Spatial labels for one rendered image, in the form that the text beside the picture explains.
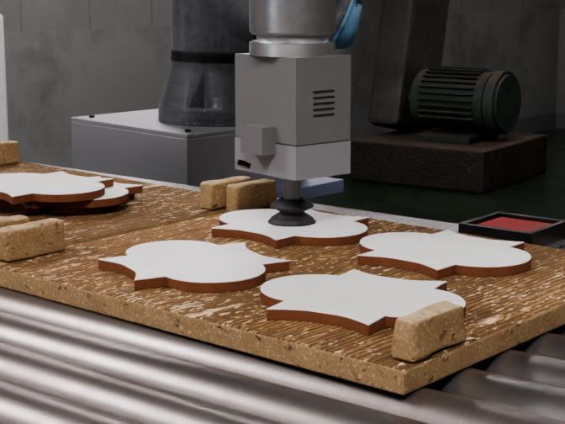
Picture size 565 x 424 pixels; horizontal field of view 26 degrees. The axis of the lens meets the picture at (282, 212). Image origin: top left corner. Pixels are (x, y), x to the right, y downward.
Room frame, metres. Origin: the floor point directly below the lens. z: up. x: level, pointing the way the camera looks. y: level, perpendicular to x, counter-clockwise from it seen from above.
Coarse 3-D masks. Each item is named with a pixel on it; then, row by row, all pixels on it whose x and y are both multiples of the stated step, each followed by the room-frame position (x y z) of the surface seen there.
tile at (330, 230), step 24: (240, 216) 1.09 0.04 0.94; (264, 216) 1.09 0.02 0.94; (312, 216) 1.09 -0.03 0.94; (336, 216) 1.09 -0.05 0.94; (360, 216) 1.09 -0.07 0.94; (264, 240) 1.02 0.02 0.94; (288, 240) 1.01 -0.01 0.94; (312, 240) 1.01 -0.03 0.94; (336, 240) 1.01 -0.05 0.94; (360, 240) 1.02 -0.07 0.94
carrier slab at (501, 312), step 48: (96, 240) 1.03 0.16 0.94; (144, 240) 1.03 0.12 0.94; (192, 240) 1.03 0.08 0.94; (240, 240) 1.03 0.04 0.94; (48, 288) 0.89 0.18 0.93; (96, 288) 0.87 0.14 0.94; (480, 288) 0.87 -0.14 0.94; (528, 288) 0.87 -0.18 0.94; (192, 336) 0.79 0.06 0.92; (240, 336) 0.76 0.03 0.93; (288, 336) 0.75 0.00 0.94; (336, 336) 0.75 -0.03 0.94; (384, 336) 0.75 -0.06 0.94; (480, 336) 0.75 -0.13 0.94; (528, 336) 0.79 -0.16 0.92; (384, 384) 0.69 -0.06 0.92
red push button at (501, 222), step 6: (486, 222) 1.14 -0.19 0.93; (492, 222) 1.14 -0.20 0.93; (498, 222) 1.14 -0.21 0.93; (504, 222) 1.14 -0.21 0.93; (510, 222) 1.14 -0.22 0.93; (516, 222) 1.14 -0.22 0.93; (522, 222) 1.14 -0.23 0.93; (528, 222) 1.14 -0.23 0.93; (534, 222) 1.14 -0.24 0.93; (540, 222) 1.14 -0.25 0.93; (504, 228) 1.12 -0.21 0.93; (510, 228) 1.12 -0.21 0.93; (516, 228) 1.12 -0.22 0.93; (522, 228) 1.12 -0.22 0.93; (528, 228) 1.12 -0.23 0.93; (534, 228) 1.12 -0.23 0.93
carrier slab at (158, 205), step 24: (0, 168) 1.43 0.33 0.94; (24, 168) 1.43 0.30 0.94; (48, 168) 1.43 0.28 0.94; (144, 192) 1.27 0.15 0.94; (168, 192) 1.27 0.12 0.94; (192, 192) 1.27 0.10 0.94; (48, 216) 1.14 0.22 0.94; (72, 216) 1.14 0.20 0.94; (96, 216) 1.14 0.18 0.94; (120, 216) 1.14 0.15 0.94; (144, 216) 1.14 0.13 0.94; (168, 216) 1.14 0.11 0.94; (192, 216) 1.14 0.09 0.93; (72, 240) 1.04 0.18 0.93
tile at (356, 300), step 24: (264, 288) 0.84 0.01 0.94; (288, 288) 0.84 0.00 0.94; (312, 288) 0.84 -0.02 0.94; (336, 288) 0.84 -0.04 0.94; (360, 288) 0.84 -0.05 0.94; (384, 288) 0.84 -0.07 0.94; (408, 288) 0.84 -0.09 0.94; (432, 288) 0.84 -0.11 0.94; (288, 312) 0.78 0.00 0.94; (312, 312) 0.78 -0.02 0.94; (336, 312) 0.77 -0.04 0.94; (360, 312) 0.77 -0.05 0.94; (384, 312) 0.77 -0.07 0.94; (408, 312) 0.77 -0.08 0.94
